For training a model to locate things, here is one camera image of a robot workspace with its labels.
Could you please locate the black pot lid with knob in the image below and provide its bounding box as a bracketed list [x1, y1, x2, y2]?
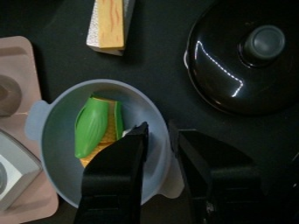
[182, 0, 299, 116]

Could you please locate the pink tray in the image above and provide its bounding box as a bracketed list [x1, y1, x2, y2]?
[0, 35, 60, 224]

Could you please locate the white square container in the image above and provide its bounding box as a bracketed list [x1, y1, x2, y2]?
[0, 129, 43, 212]

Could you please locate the toy corn with green husk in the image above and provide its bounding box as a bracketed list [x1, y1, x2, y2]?
[74, 94, 127, 168]

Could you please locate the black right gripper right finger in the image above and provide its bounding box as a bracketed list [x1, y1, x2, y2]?
[169, 120, 271, 224]

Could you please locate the blue toy pot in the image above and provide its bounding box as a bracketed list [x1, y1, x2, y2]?
[24, 78, 186, 209]

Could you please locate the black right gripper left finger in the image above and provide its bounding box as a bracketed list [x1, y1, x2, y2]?
[72, 121, 150, 224]

